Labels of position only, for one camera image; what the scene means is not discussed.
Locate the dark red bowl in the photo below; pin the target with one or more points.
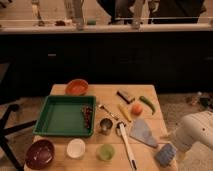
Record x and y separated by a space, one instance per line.
40 154

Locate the dark rectangular brush block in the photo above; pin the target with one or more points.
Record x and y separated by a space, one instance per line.
125 96

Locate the grey blue cloth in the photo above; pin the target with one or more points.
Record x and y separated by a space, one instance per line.
140 131

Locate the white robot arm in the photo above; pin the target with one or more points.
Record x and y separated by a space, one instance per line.
197 127

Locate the green plastic cup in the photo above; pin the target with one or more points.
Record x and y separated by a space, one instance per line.
105 152

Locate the green plastic tray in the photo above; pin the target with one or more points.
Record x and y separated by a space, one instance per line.
61 116

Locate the green chili pepper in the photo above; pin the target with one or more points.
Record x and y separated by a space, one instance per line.
148 103

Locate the orange bowl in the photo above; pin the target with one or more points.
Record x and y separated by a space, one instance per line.
76 87

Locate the orange peach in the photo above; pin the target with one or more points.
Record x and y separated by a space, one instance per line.
136 109

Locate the blue sponge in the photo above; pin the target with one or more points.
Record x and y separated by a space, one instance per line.
165 155

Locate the small metal cup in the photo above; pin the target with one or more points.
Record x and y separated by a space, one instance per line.
106 126

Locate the metal fork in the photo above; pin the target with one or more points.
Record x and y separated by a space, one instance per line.
103 107

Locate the bunch of dark grapes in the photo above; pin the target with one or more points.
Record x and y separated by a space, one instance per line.
87 113

